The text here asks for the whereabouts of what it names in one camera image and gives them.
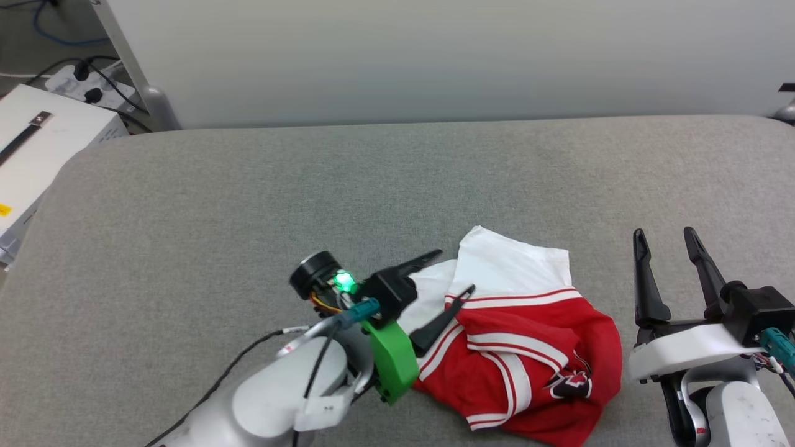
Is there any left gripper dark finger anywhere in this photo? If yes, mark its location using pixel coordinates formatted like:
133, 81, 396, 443
388, 249, 443, 280
409, 284, 476, 358

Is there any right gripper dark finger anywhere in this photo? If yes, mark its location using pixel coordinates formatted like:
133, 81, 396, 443
683, 226, 729, 322
632, 228, 672, 328

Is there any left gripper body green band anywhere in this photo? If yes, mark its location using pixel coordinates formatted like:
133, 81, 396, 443
362, 276, 420, 404

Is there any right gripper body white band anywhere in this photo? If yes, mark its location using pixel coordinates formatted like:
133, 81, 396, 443
629, 320, 771, 382

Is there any red white basketball jersey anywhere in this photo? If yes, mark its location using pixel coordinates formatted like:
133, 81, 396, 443
397, 225, 623, 447

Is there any white power strip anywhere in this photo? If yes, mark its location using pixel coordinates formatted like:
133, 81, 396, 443
45, 62, 139, 114

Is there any teal left camera connector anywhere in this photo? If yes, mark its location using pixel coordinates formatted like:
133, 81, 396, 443
338, 298, 381, 330

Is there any teal camera connector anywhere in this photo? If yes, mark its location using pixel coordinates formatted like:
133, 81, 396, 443
338, 298, 381, 330
760, 327, 795, 374

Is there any teal right camera connector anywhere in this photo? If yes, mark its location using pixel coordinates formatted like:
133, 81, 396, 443
760, 327, 795, 374

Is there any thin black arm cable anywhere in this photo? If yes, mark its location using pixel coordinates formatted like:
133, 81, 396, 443
146, 325, 311, 447

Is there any grey metal frame foot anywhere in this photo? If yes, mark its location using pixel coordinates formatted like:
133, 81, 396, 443
773, 81, 795, 126

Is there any white box with black handle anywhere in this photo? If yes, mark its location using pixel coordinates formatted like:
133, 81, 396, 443
0, 84, 129, 268

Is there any blue floor cable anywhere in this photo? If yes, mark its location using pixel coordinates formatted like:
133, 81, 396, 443
31, 0, 111, 48

